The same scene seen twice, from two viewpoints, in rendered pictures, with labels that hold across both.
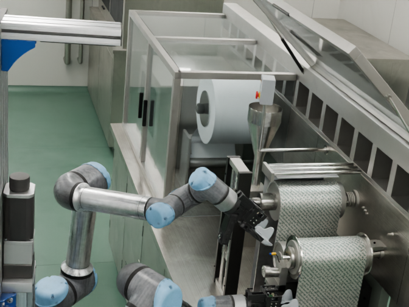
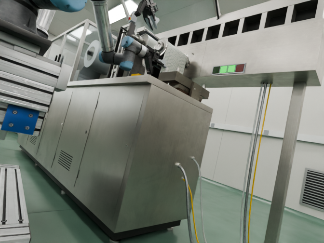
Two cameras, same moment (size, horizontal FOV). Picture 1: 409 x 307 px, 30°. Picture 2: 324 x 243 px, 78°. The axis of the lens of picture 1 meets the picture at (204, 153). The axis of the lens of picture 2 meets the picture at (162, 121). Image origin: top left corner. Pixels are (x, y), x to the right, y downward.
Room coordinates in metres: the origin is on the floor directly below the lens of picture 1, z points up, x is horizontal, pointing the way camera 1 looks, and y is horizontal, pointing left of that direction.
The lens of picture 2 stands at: (0.94, 0.21, 0.60)
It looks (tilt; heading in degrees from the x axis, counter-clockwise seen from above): 5 degrees up; 332
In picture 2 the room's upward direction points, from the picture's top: 13 degrees clockwise
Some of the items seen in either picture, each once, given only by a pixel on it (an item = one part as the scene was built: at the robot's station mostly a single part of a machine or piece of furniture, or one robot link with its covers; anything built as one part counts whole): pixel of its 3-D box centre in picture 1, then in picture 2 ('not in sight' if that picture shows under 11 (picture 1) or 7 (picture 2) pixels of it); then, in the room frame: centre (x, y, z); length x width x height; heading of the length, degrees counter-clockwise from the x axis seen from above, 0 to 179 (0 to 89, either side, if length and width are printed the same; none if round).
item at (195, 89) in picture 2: not in sight; (195, 92); (2.05, -0.58, 0.97); 0.10 x 0.03 x 0.11; 107
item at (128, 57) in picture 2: not in sight; (125, 60); (2.14, -0.08, 1.01); 0.11 x 0.08 x 0.11; 49
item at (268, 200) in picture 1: (266, 201); (140, 40); (2.50, -0.24, 1.34); 0.06 x 0.06 x 0.06; 17
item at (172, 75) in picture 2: not in sight; (185, 86); (2.14, -0.54, 1.00); 0.40 x 0.16 x 0.06; 107
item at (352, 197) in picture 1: (346, 199); not in sight; (2.59, -0.54, 1.34); 0.07 x 0.07 x 0.07; 17
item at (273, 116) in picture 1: (264, 114); not in sight; (2.98, -0.23, 1.50); 0.14 x 0.14 x 0.06
